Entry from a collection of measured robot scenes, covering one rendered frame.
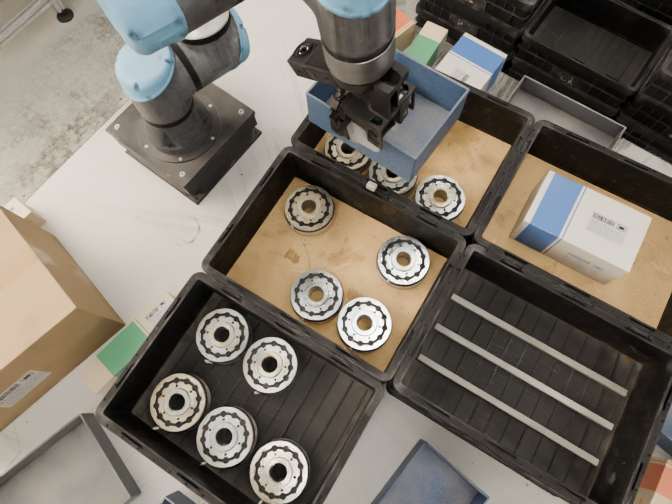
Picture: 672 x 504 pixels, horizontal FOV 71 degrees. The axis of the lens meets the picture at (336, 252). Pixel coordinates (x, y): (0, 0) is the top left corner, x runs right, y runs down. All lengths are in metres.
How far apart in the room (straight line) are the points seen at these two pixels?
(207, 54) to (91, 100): 1.49
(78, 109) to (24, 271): 1.47
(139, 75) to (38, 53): 1.78
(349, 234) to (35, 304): 0.61
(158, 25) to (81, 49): 2.21
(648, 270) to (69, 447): 1.23
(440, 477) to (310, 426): 0.30
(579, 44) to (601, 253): 1.14
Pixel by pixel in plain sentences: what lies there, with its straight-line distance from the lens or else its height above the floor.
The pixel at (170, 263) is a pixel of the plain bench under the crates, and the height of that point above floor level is 0.70.
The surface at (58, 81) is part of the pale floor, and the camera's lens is 2.60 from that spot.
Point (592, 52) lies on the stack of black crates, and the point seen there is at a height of 0.38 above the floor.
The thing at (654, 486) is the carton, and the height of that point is 0.77.
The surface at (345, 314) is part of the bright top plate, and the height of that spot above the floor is 0.86.
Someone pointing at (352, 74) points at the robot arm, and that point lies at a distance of 0.51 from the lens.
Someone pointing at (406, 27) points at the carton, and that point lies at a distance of 1.34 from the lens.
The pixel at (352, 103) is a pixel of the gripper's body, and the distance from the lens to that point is 0.59.
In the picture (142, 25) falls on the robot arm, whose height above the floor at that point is 1.44.
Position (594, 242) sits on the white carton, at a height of 0.92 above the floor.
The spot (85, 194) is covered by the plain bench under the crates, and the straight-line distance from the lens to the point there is 1.33.
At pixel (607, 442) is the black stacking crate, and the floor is 0.83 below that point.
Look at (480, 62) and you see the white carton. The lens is 1.27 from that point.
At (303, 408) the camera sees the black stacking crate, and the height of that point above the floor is 0.83.
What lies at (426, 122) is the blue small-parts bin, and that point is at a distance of 0.81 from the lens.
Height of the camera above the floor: 1.74
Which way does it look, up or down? 72 degrees down
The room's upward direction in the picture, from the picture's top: 7 degrees counter-clockwise
